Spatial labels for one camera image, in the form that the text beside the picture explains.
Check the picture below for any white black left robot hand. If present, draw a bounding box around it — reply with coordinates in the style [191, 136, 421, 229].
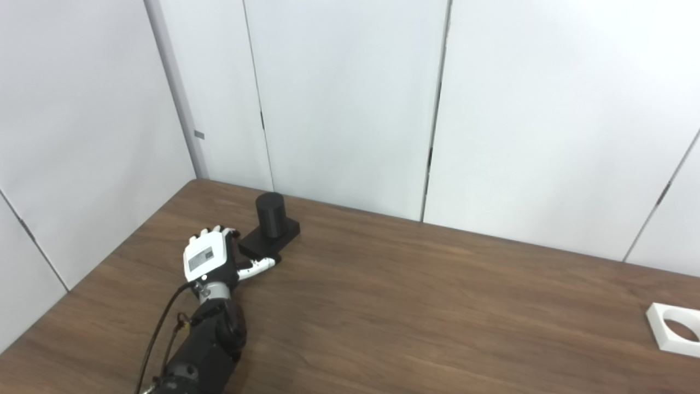
[183, 225, 277, 299]

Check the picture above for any black peg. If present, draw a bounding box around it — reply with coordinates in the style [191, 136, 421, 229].
[238, 192, 301, 264]

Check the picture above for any white square piece with hole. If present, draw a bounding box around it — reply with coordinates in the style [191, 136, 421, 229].
[646, 303, 700, 359]

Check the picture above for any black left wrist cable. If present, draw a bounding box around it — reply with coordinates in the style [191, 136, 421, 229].
[135, 281, 199, 394]

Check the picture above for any grey partition post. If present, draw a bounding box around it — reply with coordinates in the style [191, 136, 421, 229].
[144, 0, 209, 180]

